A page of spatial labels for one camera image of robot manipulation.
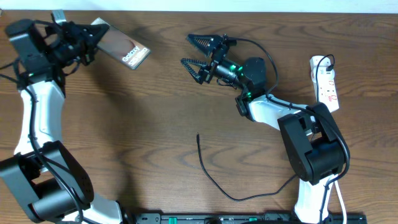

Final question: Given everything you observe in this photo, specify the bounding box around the white power strip cord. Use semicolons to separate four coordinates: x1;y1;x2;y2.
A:
329;108;348;224

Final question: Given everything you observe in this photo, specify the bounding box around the black USB charging cable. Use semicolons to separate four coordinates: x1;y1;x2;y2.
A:
196;54;336;202

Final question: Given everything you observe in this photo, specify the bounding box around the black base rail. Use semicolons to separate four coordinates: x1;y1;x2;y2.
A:
124;212;368;224

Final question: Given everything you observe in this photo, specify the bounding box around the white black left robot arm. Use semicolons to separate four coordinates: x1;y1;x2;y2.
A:
1;18;126;223

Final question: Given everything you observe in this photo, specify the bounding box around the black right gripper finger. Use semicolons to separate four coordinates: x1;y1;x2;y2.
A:
186;34;223;57
180;58;208;83

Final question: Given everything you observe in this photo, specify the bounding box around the white USB charger plug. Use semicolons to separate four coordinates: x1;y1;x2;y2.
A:
310;55;335;82

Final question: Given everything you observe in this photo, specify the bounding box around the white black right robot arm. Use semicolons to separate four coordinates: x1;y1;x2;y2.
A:
181;34;350;223

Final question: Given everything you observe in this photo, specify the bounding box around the white power strip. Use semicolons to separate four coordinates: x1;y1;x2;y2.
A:
309;55;340;114

